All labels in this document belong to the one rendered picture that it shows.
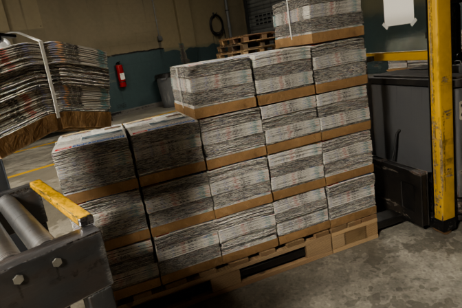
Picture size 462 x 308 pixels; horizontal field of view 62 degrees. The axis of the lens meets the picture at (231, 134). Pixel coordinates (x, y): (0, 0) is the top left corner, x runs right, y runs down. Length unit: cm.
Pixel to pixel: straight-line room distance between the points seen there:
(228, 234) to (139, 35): 762
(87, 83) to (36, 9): 734
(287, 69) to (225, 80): 29
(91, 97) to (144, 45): 800
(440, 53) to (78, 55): 156
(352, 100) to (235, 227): 83
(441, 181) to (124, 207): 151
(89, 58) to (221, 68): 65
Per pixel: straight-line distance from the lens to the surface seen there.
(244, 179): 173
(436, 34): 202
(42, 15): 845
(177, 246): 176
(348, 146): 197
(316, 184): 192
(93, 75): 116
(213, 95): 162
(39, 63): 106
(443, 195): 220
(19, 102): 103
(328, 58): 186
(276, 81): 173
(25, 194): 127
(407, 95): 241
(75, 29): 858
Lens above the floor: 111
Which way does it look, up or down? 13 degrees down
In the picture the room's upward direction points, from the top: 9 degrees counter-clockwise
